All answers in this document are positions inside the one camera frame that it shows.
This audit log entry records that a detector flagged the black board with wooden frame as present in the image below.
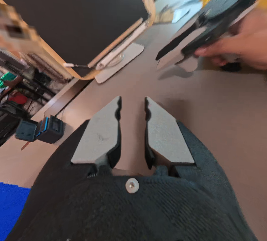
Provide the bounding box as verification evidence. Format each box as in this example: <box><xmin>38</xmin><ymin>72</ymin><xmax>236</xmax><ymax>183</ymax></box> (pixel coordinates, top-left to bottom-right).
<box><xmin>0</xmin><ymin>0</ymin><xmax>156</xmax><ymax>81</ymax></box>

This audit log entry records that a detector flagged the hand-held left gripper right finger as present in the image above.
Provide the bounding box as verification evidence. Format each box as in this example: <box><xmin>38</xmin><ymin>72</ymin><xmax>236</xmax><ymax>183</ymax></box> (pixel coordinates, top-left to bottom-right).
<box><xmin>144</xmin><ymin>97</ymin><xmax>195</xmax><ymax>170</ymax></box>

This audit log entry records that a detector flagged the white tipped metal wire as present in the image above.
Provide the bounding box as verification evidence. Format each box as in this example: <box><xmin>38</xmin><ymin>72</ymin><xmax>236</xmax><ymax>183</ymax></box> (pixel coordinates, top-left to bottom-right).
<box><xmin>63</xmin><ymin>63</ymin><xmax>92</xmax><ymax>69</ymax></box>

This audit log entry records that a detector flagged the green bin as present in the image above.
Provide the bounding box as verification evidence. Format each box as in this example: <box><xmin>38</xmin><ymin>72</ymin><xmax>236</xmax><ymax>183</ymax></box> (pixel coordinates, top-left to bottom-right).
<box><xmin>0</xmin><ymin>72</ymin><xmax>17</xmax><ymax>88</ymax></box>

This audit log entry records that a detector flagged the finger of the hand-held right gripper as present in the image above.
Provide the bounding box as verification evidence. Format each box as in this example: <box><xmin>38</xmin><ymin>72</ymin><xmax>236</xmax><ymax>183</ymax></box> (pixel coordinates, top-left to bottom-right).
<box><xmin>156</xmin><ymin>26</ymin><xmax>208</xmax><ymax>69</ymax></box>
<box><xmin>155</xmin><ymin>19</ymin><xmax>207</xmax><ymax>61</ymax></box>

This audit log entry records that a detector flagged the silver laptop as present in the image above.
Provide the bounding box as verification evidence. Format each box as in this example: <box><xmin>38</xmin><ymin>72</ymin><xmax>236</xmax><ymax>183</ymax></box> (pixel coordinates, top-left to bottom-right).
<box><xmin>155</xmin><ymin>5</ymin><xmax>191</xmax><ymax>25</ymax></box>

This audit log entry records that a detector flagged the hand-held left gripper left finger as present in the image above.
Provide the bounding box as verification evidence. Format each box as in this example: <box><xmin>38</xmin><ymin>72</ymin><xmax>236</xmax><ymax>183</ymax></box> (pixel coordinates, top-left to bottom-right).
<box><xmin>71</xmin><ymin>96</ymin><xmax>122</xmax><ymax>169</ymax></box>

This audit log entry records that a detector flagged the person's right hand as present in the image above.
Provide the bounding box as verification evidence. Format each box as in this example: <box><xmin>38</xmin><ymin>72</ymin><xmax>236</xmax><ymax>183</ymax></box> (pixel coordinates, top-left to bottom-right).
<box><xmin>194</xmin><ymin>9</ymin><xmax>267</xmax><ymax>70</ymax></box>

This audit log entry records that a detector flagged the red bag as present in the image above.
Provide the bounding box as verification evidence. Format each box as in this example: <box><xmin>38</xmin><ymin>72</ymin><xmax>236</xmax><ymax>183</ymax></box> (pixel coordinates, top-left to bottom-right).
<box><xmin>8</xmin><ymin>94</ymin><xmax>28</xmax><ymax>104</ymax></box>

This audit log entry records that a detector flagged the white board stand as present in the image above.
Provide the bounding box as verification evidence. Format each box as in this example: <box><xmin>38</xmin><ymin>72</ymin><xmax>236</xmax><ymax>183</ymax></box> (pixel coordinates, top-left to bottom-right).
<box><xmin>88</xmin><ymin>17</ymin><xmax>150</xmax><ymax>84</ymax></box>

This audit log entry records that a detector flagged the blue plastic bin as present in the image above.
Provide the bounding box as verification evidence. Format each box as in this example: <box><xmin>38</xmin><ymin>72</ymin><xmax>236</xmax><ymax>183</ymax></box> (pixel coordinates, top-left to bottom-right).
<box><xmin>0</xmin><ymin>182</ymin><xmax>32</xmax><ymax>241</ymax></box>

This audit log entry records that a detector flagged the black charging case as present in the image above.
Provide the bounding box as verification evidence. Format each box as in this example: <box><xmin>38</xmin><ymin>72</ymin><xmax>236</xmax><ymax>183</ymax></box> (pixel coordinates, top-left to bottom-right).
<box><xmin>16</xmin><ymin>115</ymin><xmax>65</xmax><ymax>144</ymax></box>

